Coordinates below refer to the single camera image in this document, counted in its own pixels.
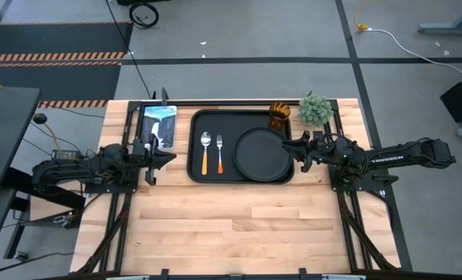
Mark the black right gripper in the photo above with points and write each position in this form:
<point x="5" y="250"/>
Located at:
<point x="319" y="153"/>

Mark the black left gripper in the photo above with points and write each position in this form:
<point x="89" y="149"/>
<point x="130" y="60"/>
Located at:
<point x="141" y="155"/>

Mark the black round plate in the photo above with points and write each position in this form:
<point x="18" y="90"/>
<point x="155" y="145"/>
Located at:
<point x="260" y="155"/>

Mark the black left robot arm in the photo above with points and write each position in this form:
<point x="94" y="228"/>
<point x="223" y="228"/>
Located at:
<point x="110" y="159"/>

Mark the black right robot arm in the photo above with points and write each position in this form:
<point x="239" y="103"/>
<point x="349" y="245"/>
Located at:
<point x="394" y="157"/>

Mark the amber glass cup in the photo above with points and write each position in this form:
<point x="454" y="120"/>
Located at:
<point x="279" y="114"/>

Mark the black rectangular tray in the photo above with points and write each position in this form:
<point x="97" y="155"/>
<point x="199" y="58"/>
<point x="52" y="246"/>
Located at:
<point x="231" y="120"/>

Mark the book with waterfall cover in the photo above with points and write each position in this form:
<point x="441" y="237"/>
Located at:
<point x="161" y="120"/>

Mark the small green potted plant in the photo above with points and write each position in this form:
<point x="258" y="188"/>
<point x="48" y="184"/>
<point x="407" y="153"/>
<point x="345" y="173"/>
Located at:
<point x="314" y="110"/>

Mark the black power supply box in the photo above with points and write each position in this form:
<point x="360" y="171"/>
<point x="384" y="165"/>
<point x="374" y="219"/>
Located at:
<point x="65" y="155"/>

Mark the silver carabiner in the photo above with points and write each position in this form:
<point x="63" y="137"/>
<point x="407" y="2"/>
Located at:
<point x="61" y="220"/>

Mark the black hazard-striped floor mat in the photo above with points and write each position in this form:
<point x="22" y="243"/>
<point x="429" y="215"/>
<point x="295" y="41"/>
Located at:
<point x="56" y="79"/>
<point x="56" y="39"/>

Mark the black desk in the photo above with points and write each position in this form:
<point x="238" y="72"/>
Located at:
<point x="5" y="124"/>

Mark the grey metal table leg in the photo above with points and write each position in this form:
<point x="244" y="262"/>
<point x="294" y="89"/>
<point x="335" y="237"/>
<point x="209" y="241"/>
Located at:
<point x="449" y="27"/>

